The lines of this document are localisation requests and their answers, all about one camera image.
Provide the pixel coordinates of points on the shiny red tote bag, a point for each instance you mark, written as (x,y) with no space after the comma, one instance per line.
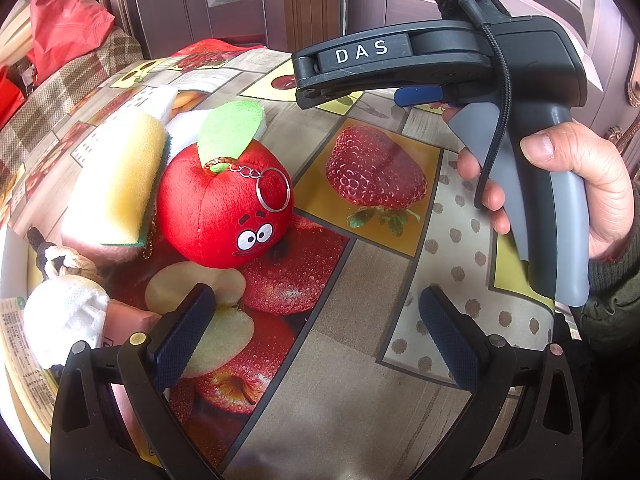
(11,97)

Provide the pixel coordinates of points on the yellow bamboo tissue pack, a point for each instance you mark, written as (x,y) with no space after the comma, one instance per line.
(34,386)

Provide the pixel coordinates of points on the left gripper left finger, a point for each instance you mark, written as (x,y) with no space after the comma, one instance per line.
(89,439)

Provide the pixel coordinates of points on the red plush apple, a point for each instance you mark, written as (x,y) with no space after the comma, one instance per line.
(222,212)

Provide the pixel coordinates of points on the pink fluffy plush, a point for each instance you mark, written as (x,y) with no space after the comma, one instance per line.
(101,255)

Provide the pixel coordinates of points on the white face masks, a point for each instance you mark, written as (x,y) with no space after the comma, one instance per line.
(60,312)

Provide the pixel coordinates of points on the person right hand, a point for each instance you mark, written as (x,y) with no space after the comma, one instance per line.
(573,147)

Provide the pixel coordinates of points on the white foam block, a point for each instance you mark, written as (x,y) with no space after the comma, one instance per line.
(226,130)

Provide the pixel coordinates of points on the pink tissue pack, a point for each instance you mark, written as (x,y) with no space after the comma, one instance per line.
(122,320)

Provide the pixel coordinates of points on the red fabric bag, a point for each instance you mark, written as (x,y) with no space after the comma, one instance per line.
(63,30)

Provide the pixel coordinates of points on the plaid covered sofa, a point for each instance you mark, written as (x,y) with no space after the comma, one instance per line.
(58,94)

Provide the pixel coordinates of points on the yellow green sponge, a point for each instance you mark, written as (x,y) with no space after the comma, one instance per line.
(111,199)

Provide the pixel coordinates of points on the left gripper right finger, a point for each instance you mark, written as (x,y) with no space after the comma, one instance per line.
(544,437)

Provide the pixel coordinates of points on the fruit pattern tablecloth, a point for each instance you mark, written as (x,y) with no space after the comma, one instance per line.
(366,395)

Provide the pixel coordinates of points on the brown beige braided scrunchie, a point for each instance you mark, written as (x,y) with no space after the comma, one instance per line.
(53,260)

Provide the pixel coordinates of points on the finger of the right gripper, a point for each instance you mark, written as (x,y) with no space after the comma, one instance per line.
(418,95)

